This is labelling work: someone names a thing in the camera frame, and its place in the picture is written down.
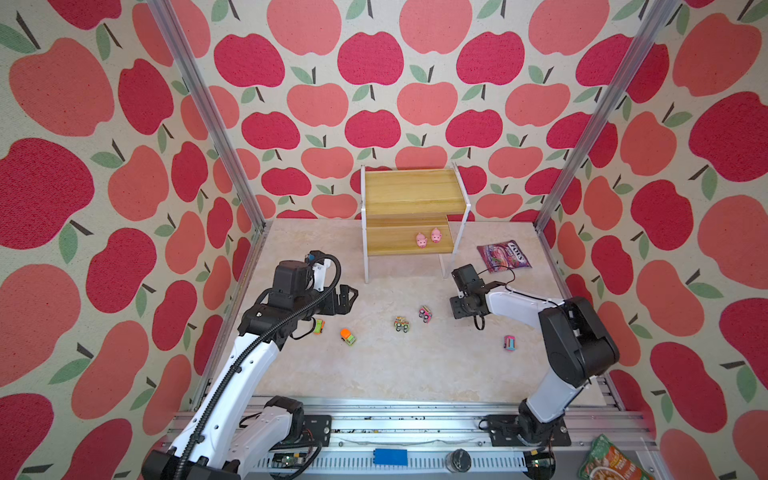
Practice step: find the green pink toy bus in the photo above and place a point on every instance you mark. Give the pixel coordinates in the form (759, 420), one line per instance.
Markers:
(401, 324)

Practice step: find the round black knob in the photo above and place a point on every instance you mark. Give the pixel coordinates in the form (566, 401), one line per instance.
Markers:
(459, 461)

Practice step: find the purple candy bag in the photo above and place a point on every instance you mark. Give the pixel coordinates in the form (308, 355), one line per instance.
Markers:
(503, 256)

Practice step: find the right aluminium frame post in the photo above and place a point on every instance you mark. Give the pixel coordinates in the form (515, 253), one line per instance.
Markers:
(654, 22)

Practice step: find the orange green toy truck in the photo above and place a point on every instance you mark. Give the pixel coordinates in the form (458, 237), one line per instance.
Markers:
(347, 336)

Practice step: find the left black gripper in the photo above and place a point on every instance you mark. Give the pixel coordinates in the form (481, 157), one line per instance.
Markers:
(344, 305)

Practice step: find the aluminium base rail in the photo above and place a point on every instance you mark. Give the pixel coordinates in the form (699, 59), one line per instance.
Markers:
(340, 436)

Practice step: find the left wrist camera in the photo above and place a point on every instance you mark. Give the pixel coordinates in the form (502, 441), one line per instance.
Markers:
(296, 279)

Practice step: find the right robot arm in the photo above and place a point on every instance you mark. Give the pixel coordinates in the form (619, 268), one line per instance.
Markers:
(577, 343)

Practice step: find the left aluminium frame post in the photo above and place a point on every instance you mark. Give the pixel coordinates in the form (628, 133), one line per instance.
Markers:
(173, 33)

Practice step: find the aluminium frame post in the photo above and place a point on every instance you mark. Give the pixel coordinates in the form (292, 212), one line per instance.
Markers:
(654, 22)
(173, 33)

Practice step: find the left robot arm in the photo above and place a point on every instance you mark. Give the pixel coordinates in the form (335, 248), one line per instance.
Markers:
(213, 445)

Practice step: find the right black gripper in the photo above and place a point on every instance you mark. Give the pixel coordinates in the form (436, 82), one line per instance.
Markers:
(456, 311)

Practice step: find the green snack packet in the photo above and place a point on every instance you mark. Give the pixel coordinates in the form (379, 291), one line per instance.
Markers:
(607, 462)

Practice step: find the pink pig toy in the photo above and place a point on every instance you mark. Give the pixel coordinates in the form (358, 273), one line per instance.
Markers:
(436, 236)
(421, 240)

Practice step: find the wooden two-tier shelf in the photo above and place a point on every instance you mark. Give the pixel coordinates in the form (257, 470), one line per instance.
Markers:
(396, 205)

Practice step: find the green toy car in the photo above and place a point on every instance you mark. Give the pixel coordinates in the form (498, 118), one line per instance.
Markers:
(319, 326)

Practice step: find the blue tape block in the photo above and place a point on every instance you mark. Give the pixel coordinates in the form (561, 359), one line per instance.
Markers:
(390, 457)

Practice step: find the pink teal toy car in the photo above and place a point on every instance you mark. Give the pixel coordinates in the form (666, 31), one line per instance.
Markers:
(509, 343)

